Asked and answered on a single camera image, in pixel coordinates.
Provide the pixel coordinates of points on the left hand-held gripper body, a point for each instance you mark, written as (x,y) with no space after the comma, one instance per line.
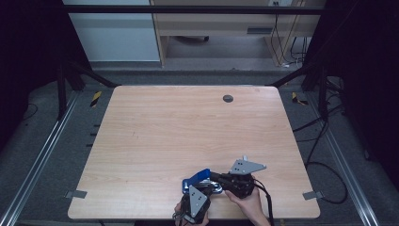
(196,201)

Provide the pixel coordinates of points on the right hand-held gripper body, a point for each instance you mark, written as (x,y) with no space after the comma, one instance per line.
(241,185)

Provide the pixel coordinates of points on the blue stapler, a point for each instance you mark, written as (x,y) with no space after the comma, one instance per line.
(196,179)

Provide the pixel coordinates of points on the person's left hand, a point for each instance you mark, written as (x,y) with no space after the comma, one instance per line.
(178,208)

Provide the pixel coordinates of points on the person's right hand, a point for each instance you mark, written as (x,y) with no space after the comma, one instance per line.
(251,205)

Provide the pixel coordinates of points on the grey round table grommet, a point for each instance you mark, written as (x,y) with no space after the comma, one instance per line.
(228,98)

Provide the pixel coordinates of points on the light wooden desk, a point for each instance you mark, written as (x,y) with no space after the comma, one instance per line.
(219,23)

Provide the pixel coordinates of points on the white cabinet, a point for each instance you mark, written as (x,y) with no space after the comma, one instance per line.
(116,37)

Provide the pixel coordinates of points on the black curtain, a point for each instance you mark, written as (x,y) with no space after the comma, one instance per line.
(28,47)
(367,62)

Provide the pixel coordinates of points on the grey table edge bracket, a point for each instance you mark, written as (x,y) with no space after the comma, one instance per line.
(76,194)
(312,195)

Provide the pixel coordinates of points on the aluminium floor rail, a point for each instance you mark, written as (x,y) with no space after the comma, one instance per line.
(345,169)
(37,163)

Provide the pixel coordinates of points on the black frame strut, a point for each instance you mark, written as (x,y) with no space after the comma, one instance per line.
(61,94)
(323,94)

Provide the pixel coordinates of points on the black frame crossbar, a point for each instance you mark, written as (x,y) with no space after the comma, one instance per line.
(188,9)

